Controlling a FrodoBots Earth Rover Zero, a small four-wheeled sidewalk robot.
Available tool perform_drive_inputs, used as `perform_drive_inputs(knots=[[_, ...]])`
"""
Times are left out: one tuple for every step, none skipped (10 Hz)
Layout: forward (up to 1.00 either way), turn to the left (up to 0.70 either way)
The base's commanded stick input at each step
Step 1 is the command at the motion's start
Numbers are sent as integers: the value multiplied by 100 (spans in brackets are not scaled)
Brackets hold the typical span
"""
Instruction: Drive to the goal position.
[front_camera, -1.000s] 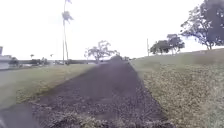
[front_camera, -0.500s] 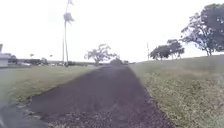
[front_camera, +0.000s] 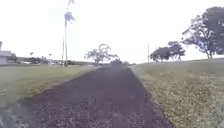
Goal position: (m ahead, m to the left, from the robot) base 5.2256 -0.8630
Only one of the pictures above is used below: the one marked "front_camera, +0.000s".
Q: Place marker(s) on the dark asphalt path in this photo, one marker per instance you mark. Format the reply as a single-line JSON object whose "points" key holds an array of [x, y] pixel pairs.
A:
{"points": [[100, 100]]}

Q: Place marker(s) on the tall palm tree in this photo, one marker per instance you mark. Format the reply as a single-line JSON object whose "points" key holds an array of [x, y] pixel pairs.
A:
{"points": [[63, 46], [66, 40]]}

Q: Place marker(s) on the sparse spreading tree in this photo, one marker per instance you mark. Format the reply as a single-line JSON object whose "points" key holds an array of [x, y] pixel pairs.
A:
{"points": [[100, 53]]}

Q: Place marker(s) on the flat grass field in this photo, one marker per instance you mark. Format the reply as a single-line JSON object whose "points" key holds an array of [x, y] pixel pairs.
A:
{"points": [[33, 80]]}

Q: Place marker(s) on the pale building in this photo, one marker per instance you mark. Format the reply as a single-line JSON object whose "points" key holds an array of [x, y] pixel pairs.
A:
{"points": [[5, 56]]}

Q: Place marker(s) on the grass slope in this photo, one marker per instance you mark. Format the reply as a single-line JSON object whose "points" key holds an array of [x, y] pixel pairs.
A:
{"points": [[186, 90]]}

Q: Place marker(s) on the large dark tree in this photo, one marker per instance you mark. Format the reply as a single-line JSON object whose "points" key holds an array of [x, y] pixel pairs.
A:
{"points": [[213, 30]]}

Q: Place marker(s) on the medium spreading tree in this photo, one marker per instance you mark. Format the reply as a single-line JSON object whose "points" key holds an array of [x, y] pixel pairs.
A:
{"points": [[166, 52]]}

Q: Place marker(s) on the distant tree line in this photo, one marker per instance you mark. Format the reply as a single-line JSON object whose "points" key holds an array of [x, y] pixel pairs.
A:
{"points": [[36, 60]]}

